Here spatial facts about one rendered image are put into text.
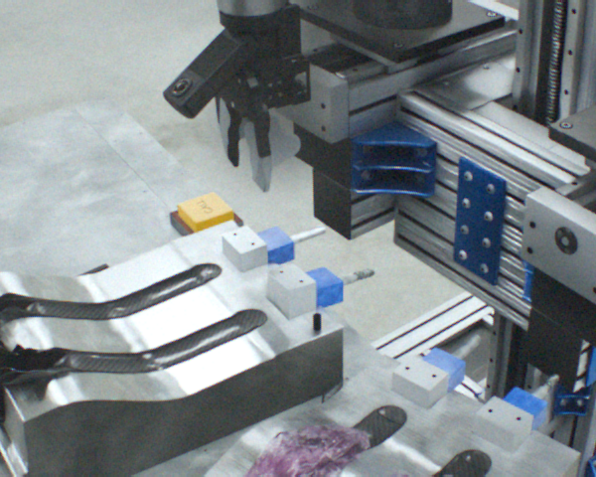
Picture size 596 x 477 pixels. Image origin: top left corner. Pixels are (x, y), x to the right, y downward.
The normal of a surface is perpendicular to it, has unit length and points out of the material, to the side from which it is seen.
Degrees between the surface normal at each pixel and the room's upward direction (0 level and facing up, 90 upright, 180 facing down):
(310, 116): 90
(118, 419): 90
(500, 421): 0
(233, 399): 90
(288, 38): 90
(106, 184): 0
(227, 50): 33
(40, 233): 0
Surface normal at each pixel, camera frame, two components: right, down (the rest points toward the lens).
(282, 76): 0.52, 0.47
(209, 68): -0.47, -0.50
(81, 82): -0.03, -0.82
